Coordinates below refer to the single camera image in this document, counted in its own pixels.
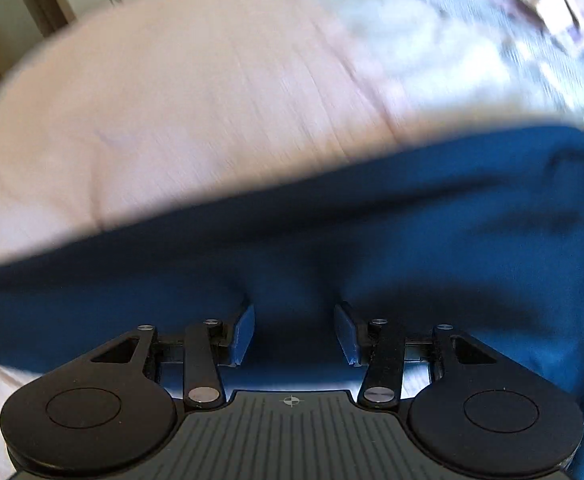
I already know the navy blue garment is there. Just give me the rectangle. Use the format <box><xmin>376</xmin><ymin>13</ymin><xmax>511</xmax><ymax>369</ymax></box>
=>
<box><xmin>0</xmin><ymin>126</ymin><xmax>584</xmax><ymax>479</ymax></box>

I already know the pink bed blanket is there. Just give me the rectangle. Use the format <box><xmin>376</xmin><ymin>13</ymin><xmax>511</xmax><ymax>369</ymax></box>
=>
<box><xmin>0</xmin><ymin>0</ymin><xmax>418</xmax><ymax>479</ymax></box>

